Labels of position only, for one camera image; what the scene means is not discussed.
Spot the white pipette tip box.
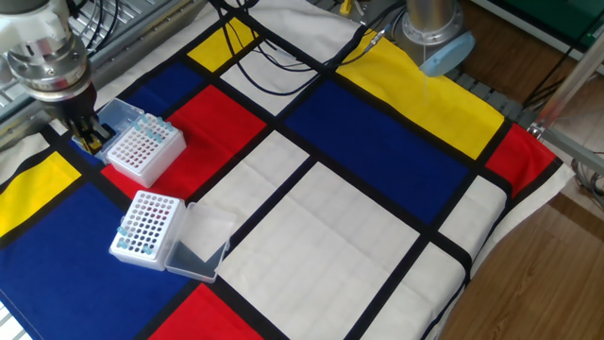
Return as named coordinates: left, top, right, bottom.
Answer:
left=109, top=190, right=237, bottom=284
left=71, top=97, right=187, bottom=188

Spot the grey cable bundle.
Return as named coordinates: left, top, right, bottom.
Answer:
left=569, top=150, right=604, bottom=212

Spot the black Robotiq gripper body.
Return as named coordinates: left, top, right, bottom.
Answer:
left=42, top=89, right=100, bottom=131

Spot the Mondrian pattern colour-block tablecloth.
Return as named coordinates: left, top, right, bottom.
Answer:
left=0, top=0, right=577, bottom=340

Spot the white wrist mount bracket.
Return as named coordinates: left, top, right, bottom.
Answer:
left=0, top=0, right=72, bottom=56

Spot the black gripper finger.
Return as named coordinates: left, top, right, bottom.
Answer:
left=69, top=121, right=103, bottom=156
left=84, top=116, right=117, bottom=151

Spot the silver wrist coupling flange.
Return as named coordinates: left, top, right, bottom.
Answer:
left=7, top=35, right=95, bottom=103

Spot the aluminium frame post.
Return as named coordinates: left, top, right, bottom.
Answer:
left=535, top=27, right=604, bottom=128

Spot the aluminium frame beam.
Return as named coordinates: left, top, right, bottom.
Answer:
left=528, top=123, right=604, bottom=176

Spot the grey aluminium table rail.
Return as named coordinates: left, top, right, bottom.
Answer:
left=0, top=0, right=209, bottom=152

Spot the grey cable silver connector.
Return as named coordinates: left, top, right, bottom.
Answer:
left=277, top=25, right=393, bottom=65

